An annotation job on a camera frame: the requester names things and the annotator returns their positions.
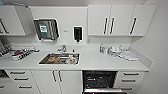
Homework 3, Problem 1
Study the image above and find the stainless steel dishwasher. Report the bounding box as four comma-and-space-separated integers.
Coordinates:
81, 69, 128, 94

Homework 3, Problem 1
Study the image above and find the black soap dispenser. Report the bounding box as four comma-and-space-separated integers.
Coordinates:
73, 25, 83, 43

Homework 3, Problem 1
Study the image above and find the blue dish soap bottle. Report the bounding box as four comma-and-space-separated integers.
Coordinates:
99, 44, 105, 54

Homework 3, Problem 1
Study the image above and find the white dirty plate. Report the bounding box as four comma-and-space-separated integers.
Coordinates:
65, 55, 78, 65

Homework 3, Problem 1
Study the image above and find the chrome sink faucet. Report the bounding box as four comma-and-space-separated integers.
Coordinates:
56, 44, 68, 54

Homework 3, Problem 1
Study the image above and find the stack of white plates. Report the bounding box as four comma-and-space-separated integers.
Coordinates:
107, 44, 122, 56

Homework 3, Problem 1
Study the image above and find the orange bowl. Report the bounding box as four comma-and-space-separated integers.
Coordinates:
48, 54, 60, 64

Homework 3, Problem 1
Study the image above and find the steel paper towel dispenser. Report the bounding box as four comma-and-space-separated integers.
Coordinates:
33, 18, 60, 42

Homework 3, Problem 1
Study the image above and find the steel kitchen sink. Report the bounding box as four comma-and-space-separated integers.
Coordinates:
38, 52, 81, 66

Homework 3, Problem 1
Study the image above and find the white dish towel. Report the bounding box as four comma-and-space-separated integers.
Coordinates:
119, 50, 140, 62

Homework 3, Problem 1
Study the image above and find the white two-door base cabinet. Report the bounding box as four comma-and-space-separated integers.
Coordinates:
31, 69, 83, 94

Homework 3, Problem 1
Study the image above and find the white drawer unit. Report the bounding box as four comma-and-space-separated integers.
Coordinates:
4, 69, 41, 93
114, 70, 146, 92

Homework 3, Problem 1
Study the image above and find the black built-in microwave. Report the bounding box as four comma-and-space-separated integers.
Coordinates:
0, 69, 10, 80

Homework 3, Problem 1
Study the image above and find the white wall cabinet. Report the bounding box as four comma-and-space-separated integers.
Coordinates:
87, 4, 158, 37
0, 4, 35, 37

